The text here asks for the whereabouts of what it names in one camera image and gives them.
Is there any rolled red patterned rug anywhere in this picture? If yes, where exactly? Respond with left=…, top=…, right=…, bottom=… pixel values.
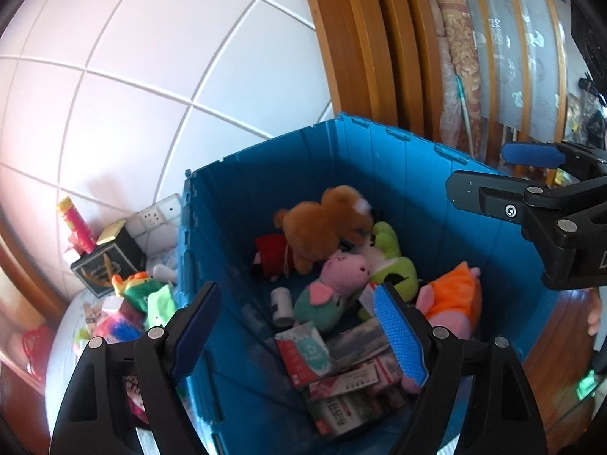
left=434, top=0, right=487, bottom=162

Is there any green white medicine box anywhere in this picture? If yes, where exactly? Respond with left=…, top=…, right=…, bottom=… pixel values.
left=311, top=390, right=381, bottom=438

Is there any person's right hand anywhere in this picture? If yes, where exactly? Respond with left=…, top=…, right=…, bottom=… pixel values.
left=585, top=289, right=606, bottom=338

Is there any pig plush red dress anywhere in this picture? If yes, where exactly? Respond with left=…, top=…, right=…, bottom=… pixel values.
left=251, top=233, right=292, bottom=280

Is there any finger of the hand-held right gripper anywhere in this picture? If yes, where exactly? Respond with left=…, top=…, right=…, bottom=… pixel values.
left=500, top=141, right=607, bottom=179
left=446, top=171, right=566, bottom=222

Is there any pink fluffy toy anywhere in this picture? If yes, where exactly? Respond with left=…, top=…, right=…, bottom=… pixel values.
left=92, top=313, right=145, bottom=348

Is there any pink pig plush teal dress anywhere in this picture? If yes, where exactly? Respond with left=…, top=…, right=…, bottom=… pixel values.
left=292, top=252, right=371, bottom=333

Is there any frosted glass sliding door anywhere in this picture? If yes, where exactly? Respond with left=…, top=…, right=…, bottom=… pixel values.
left=446, top=0, right=570, bottom=152

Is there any black gift box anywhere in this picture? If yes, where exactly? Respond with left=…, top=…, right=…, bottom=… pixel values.
left=71, top=227, right=148, bottom=299

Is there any green orange dragon plush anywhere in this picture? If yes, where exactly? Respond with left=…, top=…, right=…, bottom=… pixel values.
left=111, top=271, right=178, bottom=330

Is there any yellow sticky note pad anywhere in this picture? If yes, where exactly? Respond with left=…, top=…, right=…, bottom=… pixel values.
left=96, top=220, right=127, bottom=246

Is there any orange pink plush toy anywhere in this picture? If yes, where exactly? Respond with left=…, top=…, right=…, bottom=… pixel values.
left=416, top=262, right=482, bottom=339

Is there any red yellow snack tube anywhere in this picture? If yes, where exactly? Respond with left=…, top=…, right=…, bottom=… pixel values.
left=57, top=196, right=98, bottom=254

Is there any brown bear plush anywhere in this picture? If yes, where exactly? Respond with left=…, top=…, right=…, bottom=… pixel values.
left=274, top=186, right=375, bottom=275

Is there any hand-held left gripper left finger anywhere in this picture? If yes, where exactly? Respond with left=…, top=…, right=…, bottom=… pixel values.
left=49, top=281, right=223, bottom=455

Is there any white lint roller refill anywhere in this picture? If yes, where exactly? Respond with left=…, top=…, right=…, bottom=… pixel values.
left=270, top=287, right=295, bottom=328

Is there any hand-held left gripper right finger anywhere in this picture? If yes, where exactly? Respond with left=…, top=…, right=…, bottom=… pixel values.
left=373, top=282, right=548, bottom=455

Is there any blue plastic storage container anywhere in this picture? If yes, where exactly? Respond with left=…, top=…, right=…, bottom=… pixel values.
left=176, top=113, right=565, bottom=455

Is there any teal handled pole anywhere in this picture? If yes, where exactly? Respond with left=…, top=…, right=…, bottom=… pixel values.
left=454, top=76, right=477, bottom=163

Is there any red handbag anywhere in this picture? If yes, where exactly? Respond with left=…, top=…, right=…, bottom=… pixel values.
left=21, top=325, right=54, bottom=383

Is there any green frog plush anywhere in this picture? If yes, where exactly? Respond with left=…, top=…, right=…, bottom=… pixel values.
left=357, top=221, right=419, bottom=320

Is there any rolled pale floral mat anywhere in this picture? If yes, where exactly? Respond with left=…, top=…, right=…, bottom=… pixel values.
left=427, top=33, right=470, bottom=153

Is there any white wall socket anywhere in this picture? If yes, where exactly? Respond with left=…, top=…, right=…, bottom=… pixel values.
left=139, top=205, right=165, bottom=231

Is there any red teal white box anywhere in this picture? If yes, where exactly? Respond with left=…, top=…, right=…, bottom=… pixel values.
left=275, top=321, right=331, bottom=388

